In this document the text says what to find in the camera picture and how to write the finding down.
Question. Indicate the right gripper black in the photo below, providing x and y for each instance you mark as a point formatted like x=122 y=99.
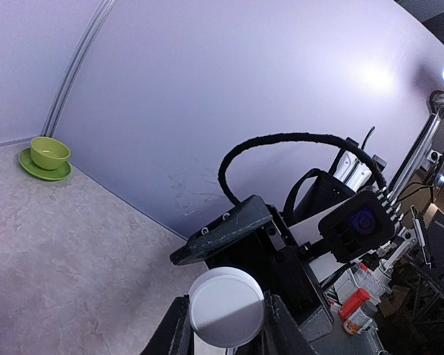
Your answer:
x=251 y=238

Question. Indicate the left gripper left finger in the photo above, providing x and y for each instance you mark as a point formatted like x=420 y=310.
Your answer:
x=174 y=334

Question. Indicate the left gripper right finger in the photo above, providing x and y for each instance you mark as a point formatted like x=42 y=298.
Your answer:
x=280 y=334

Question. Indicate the white front bottle cap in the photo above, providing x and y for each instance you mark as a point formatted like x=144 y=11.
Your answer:
x=226 y=307

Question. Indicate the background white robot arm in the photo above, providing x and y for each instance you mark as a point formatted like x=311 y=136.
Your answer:
x=374 y=282

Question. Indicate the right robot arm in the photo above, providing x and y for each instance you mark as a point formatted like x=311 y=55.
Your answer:
x=302 y=214

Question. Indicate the grey capped jar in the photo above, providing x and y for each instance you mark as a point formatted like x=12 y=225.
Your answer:
x=360 y=319

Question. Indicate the orange pill bottle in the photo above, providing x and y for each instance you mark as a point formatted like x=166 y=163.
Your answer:
x=359 y=297

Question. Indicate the green saucer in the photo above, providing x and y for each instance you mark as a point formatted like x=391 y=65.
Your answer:
x=25 y=161

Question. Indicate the green bowl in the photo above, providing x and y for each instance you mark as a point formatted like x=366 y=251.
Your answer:
x=48 y=153

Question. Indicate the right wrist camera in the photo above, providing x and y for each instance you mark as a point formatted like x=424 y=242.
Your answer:
x=360 y=224

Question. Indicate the right aluminium frame post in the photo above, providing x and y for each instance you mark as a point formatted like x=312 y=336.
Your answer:
x=93 y=28

